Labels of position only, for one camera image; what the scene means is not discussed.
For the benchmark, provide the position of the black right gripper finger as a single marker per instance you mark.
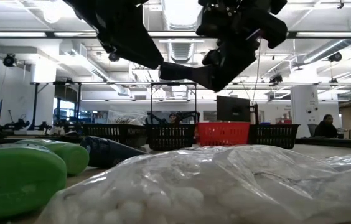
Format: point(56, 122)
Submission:
point(181, 72)
point(231, 65)

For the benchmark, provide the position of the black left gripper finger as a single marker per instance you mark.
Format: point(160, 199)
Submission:
point(135, 49)

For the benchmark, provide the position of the dark blue toiletry tube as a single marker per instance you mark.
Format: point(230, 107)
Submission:
point(107, 152)

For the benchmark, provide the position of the green travel bottle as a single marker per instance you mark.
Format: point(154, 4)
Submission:
point(73, 157)
point(16, 180)

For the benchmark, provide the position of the black background robot arm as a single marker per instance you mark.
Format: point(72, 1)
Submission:
point(13, 126)

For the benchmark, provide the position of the black ceiling spotlight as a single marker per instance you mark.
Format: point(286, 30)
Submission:
point(9, 60)
point(335, 57)
point(114, 57)

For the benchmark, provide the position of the black background monitor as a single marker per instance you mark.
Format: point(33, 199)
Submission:
point(233, 109)

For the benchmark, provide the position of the person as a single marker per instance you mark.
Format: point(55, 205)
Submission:
point(173, 119)
point(326, 129)

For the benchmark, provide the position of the black plastic basket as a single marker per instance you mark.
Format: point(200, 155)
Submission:
point(113, 134)
point(170, 137)
point(275, 135)

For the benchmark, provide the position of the red plastic basket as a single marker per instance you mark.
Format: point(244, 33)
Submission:
point(222, 133)

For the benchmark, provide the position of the black background frame stand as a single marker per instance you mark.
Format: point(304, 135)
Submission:
point(35, 105)
point(151, 102)

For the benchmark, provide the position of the black overhead frame beam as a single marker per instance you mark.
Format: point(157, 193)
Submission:
point(51, 34)

